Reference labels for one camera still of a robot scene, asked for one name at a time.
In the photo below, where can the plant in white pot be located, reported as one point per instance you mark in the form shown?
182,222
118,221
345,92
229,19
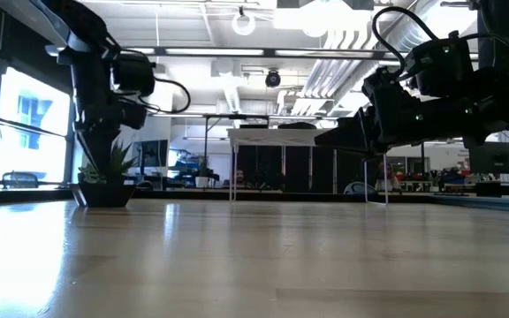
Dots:
202,182

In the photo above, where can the potted succulent plant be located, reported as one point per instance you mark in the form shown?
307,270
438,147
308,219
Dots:
104,194

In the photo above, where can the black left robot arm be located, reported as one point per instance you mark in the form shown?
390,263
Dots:
82,17

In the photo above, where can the black rounded plate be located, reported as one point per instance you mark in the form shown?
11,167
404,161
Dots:
298,126

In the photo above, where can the person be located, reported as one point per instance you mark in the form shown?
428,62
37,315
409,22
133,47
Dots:
239,177
386,179

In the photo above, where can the black overhead camera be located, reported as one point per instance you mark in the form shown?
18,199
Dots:
273,79

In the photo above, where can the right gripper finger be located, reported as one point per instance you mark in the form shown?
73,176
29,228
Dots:
356,151
345,137

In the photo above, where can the black partition panels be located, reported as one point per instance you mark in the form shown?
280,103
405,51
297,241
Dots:
298,168

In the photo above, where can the small black square dish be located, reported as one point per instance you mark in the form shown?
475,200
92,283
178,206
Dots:
253,126

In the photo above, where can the black computer monitor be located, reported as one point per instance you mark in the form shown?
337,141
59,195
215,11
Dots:
496,161
153,154

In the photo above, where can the large window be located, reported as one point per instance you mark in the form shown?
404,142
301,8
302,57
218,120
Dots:
29,146

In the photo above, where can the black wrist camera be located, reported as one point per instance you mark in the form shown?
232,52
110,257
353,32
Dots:
134,74
435,66

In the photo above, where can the black office chair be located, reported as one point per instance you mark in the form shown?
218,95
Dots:
20,179

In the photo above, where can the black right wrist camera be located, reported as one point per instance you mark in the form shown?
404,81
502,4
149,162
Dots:
435,66

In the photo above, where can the blue bin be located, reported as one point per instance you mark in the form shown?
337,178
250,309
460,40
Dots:
453,180

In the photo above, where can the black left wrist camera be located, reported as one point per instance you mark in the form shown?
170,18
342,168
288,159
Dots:
134,74

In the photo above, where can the black gantry frame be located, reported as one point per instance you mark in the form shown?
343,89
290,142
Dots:
237,117

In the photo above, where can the ceiling light rail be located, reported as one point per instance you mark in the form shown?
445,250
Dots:
214,51

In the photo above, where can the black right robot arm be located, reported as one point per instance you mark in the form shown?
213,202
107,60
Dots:
502,101

